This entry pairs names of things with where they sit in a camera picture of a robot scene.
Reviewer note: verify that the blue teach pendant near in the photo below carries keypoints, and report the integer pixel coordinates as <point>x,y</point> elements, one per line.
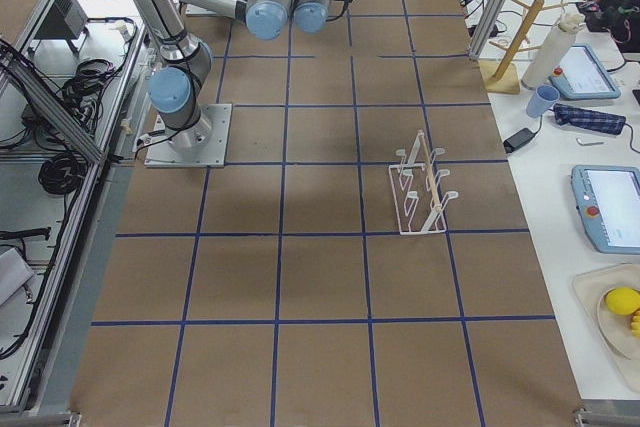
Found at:
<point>607,201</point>

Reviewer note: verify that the wooden mug tree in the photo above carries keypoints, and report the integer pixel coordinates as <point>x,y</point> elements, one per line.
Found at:
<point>502,77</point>

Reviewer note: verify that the blue teach pendant far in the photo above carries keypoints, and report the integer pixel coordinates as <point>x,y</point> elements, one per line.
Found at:
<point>581,76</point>

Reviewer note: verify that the white wire cup rack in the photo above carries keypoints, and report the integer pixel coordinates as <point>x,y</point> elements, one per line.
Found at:
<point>415,185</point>

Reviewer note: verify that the blue teach pendant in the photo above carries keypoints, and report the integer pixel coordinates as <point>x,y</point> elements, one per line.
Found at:
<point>581,76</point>
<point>607,201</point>

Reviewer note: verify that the blue plaid cloth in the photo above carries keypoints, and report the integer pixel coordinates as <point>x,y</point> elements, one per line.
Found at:
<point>589,119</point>

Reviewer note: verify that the blue cup on desk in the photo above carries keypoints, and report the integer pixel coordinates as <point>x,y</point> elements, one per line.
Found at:
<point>543,99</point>

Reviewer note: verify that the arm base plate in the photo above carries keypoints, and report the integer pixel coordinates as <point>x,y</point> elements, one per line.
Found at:
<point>203,145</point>

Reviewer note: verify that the black power adapter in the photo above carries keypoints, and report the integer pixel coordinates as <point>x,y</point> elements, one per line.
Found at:
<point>518,140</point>

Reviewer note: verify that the beige tray with fruit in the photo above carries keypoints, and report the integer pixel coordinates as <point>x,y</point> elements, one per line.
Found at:
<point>615,330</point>

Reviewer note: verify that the white thermos bottle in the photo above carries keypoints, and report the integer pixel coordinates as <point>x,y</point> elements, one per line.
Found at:
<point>557,43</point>

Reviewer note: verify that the yellow lemon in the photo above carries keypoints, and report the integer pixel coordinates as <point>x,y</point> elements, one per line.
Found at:
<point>622,301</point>

